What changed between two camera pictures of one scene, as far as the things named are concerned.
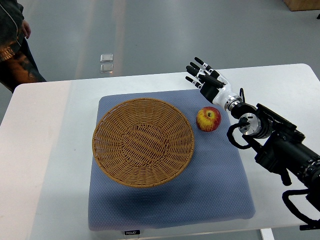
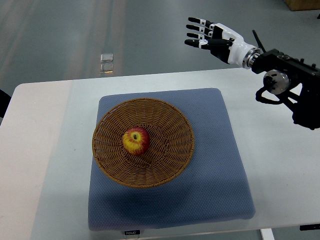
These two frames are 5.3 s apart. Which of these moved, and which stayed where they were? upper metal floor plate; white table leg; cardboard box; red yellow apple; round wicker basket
Moved: red yellow apple
Stayed: round wicker basket; upper metal floor plate; cardboard box; white table leg
